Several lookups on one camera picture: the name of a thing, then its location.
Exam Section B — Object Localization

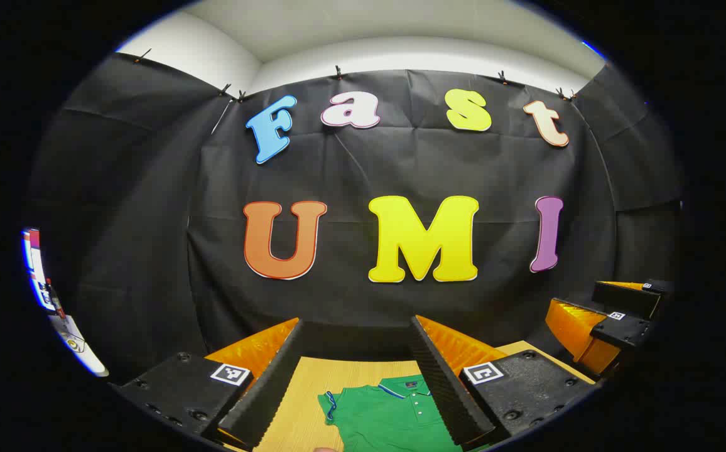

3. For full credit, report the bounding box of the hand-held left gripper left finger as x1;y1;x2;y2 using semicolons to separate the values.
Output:
112;317;306;452

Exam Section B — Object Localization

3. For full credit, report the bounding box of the red drink bottle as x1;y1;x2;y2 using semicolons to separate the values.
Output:
46;278;66;319

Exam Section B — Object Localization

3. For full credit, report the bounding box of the computer monitor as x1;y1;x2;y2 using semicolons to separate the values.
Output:
21;228;56;311

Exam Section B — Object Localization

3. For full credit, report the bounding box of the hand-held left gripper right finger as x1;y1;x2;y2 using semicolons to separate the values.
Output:
408;314;599;449

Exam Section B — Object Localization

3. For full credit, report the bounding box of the green T-shirt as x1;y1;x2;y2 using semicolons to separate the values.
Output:
318;375;489;452

